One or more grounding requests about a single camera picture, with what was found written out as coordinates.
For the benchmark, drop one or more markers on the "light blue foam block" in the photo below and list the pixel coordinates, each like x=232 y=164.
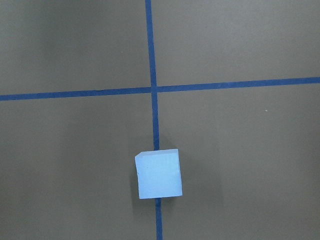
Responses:
x=159 y=174

